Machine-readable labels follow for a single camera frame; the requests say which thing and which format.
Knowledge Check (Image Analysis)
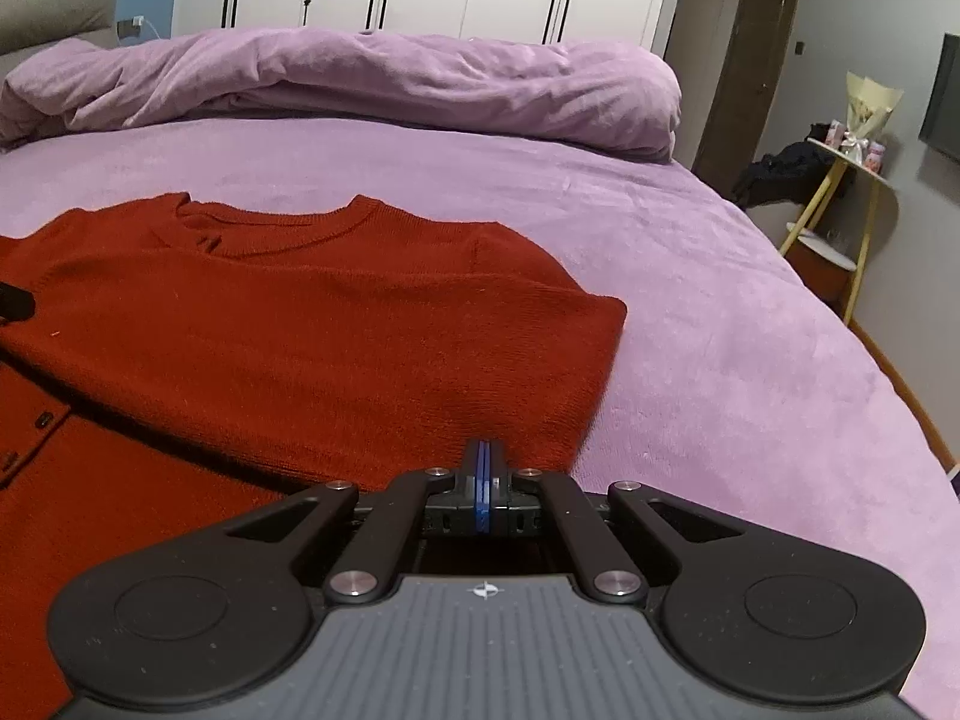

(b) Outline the wrapped flower bouquet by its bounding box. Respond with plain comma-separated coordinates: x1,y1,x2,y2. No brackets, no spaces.
841,71,905,164

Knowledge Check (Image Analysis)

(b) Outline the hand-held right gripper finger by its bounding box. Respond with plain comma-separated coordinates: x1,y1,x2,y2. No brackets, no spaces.
227,440,485,606
485,440,741,606

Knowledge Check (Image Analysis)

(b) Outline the purple bed sheet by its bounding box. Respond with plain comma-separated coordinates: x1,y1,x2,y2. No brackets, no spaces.
0,112,960,518

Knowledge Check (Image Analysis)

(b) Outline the grey upholstered headboard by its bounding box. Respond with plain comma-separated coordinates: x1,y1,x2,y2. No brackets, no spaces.
0,0,123,77

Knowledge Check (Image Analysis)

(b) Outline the wall-mounted television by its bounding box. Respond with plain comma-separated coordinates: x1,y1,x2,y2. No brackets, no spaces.
919,34,960,164

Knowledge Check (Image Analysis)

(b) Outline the purple duvet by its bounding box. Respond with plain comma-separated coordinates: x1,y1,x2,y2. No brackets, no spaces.
0,25,683,163

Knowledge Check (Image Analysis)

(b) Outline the dark clothes pile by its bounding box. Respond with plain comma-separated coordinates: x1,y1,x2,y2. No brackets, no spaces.
731,141,839,209

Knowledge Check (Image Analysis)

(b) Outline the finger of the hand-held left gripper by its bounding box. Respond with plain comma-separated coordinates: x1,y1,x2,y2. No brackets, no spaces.
0,281,37,325

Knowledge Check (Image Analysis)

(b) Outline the red knit sweater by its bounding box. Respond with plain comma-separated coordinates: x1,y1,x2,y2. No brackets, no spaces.
0,193,628,720

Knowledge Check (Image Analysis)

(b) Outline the yellow-legged side table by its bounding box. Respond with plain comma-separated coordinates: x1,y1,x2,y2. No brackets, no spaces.
780,137,901,327

